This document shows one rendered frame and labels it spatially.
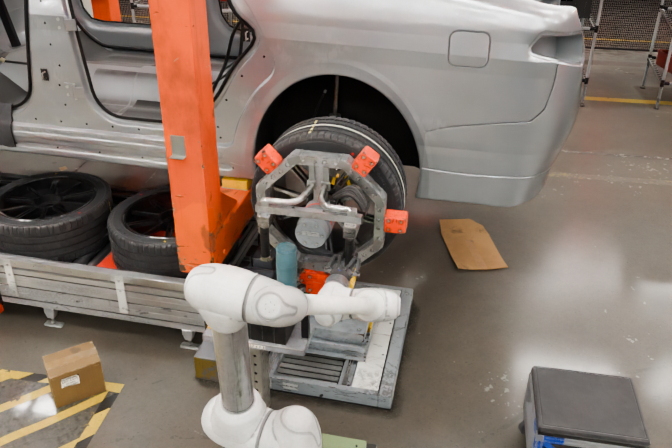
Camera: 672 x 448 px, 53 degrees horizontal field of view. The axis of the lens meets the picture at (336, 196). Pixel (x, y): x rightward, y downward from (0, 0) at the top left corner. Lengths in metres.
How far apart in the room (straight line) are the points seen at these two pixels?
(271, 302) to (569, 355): 2.16
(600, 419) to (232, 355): 1.46
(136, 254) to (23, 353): 0.74
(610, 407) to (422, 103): 1.43
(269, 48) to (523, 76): 1.11
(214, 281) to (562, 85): 1.81
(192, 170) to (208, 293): 1.08
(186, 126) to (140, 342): 1.29
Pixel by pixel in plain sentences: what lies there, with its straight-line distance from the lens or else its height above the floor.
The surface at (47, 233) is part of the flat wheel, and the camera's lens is 3.72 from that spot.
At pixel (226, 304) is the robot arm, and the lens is 1.81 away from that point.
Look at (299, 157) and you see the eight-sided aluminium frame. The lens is 2.71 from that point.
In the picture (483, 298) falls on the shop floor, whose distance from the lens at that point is 3.87.
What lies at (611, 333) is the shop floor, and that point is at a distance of 3.83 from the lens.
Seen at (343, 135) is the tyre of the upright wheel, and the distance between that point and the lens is 2.77.
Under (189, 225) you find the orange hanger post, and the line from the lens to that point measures 2.97.
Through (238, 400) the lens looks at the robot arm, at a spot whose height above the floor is 0.74.
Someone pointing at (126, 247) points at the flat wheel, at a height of 0.47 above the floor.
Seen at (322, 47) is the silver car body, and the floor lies 1.43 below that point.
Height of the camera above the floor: 2.25
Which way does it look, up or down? 28 degrees down
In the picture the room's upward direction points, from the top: 1 degrees clockwise
